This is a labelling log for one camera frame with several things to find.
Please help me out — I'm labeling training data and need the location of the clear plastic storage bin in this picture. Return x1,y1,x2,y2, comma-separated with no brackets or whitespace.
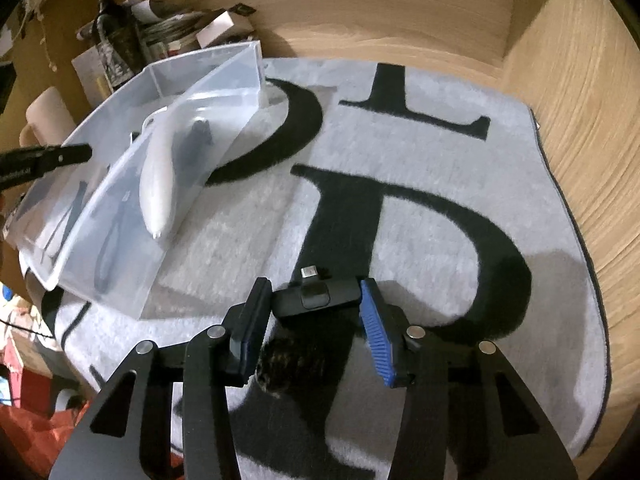
3,41,265,318

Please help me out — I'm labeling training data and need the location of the grey rug with letters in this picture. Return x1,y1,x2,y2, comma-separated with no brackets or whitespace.
48,58,610,479

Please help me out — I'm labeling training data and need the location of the black usb adapter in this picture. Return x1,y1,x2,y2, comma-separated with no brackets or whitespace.
272,266,361,320

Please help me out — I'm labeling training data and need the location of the dark wine bottle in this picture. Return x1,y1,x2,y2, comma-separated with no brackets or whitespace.
91,0,145,91

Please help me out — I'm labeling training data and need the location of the cream cylindrical speaker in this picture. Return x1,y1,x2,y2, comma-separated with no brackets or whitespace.
18,87,76,148

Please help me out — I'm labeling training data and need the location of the white handwritten note paper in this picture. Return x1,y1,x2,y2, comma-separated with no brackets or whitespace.
72,47,112,108

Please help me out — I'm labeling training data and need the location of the black gold perforated ball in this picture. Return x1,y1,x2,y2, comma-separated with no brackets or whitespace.
255,334,296,396

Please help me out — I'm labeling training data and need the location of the white handheld massager device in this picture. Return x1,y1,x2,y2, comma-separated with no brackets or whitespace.
139,107,214,240

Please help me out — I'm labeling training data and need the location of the stack of books papers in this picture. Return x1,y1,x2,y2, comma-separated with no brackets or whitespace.
124,0,221,63

